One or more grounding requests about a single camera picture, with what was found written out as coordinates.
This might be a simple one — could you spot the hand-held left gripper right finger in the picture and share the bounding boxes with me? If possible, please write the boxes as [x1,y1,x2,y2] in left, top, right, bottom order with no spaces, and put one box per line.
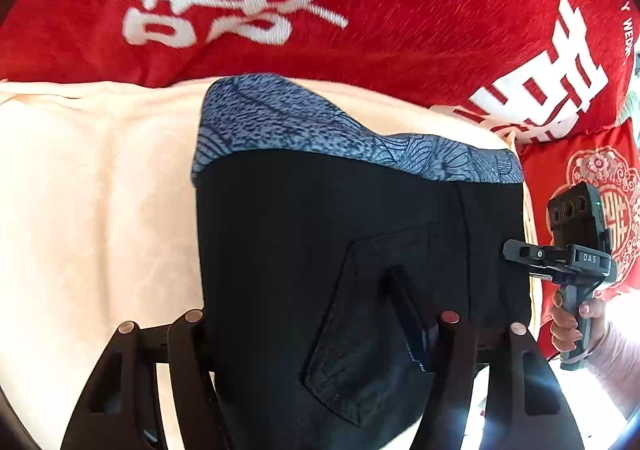
[386,267,586,450]

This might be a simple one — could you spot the cream blanket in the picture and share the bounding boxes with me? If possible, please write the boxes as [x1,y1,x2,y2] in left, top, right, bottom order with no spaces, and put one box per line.
[0,78,551,450]

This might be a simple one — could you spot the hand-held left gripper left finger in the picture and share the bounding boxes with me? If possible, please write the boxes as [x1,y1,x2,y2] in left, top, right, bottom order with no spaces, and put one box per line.
[60,309,232,450]

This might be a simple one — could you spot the person's right hand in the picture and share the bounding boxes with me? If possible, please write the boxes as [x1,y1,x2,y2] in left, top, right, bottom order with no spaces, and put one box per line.
[550,291,611,364]

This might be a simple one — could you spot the red pillow with ornament print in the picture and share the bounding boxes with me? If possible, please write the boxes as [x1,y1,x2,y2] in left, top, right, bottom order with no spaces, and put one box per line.
[515,119,640,362]

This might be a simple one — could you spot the black pants with blue waistband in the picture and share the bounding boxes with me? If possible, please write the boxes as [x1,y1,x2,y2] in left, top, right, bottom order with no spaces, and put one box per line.
[191,74,533,450]

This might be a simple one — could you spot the red blanket with white print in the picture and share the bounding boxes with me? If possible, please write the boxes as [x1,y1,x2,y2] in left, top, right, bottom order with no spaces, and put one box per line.
[0,0,640,147]

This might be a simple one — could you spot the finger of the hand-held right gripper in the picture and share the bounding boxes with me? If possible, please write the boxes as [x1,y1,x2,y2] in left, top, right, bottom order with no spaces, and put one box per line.
[502,239,571,277]

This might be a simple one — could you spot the person's right forearm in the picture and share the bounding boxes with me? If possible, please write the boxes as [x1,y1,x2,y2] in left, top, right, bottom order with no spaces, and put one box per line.
[584,320,640,427]

